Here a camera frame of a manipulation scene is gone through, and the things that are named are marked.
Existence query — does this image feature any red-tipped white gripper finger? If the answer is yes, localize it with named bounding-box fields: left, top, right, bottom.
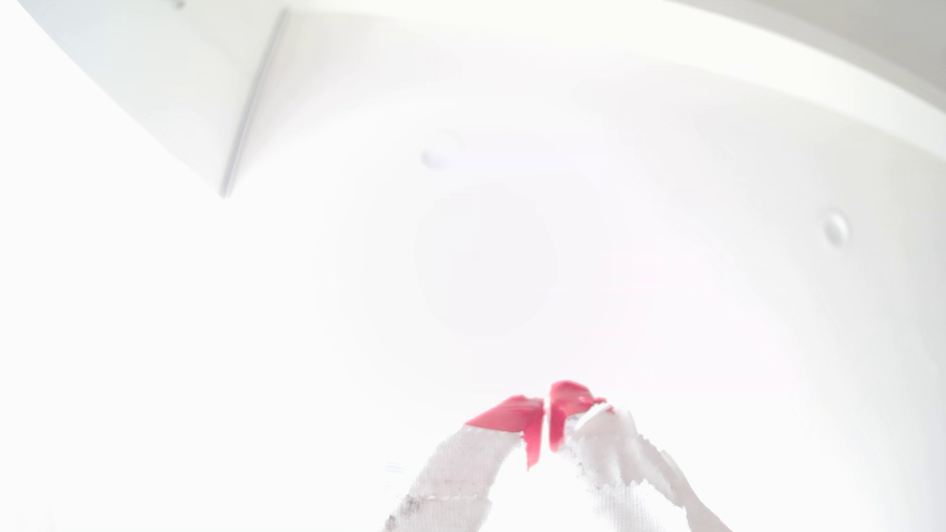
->
left=383, top=395, right=546, bottom=532
left=547, top=380, right=733, bottom=532

